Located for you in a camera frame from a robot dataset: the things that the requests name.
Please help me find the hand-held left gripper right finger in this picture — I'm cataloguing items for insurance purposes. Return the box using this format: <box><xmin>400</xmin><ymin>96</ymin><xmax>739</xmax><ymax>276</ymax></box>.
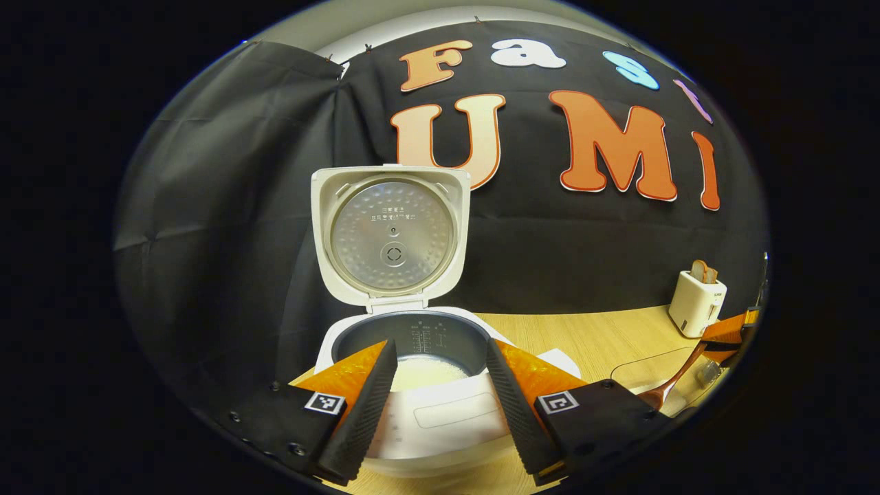
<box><xmin>485</xmin><ymin>337</ymin><xmax>671</xmax><ymax>482</ymax></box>

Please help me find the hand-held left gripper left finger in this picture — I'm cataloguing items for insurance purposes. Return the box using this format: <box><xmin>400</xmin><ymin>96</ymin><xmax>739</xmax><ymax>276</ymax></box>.
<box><xmin>220</xmin><ymin>338</ymin><xmax>399</xmax><ymax>485</ymax></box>

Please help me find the brown wooden spoon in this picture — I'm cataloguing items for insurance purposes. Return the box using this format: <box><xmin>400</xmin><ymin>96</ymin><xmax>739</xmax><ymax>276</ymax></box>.
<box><xmin>639</xmin><ymin>340</ymin><xmax>709</xmax><ymax>412</ymax></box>

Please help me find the white uncooked rice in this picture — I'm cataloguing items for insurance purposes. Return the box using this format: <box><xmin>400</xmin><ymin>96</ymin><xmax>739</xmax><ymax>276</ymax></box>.
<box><xmin>390</xmin><ymin>356</ymin><xmax>472</xmax><ymax>393</ymax></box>

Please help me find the white rice cooker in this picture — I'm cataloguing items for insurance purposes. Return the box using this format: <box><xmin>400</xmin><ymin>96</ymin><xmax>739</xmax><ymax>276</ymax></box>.
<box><xmin>311</xmin><ymin>164</ymin><xmax>585</xmax><ymax>479</ymax></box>

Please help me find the white toaster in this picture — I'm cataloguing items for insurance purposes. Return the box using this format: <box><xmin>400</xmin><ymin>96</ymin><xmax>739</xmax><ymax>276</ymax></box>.
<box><xmin>668</xmin><ymin>269</ymin><xmax>728</xmax><ymax>339</ymax></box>

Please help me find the clear plastic container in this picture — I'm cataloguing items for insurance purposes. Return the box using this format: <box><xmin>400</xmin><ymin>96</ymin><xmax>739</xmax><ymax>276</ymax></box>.
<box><xmin>610</xmin><ymin>344</ymin><xmax>723</xmax><ymax>417</ymax></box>

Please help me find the black backdrop cloth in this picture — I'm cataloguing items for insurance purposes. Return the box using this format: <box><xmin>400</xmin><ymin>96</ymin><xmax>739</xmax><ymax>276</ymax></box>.
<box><xmin>113</xmin><ymin>17</ymin><xmax>771</xmax><ymax>413</ymax></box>

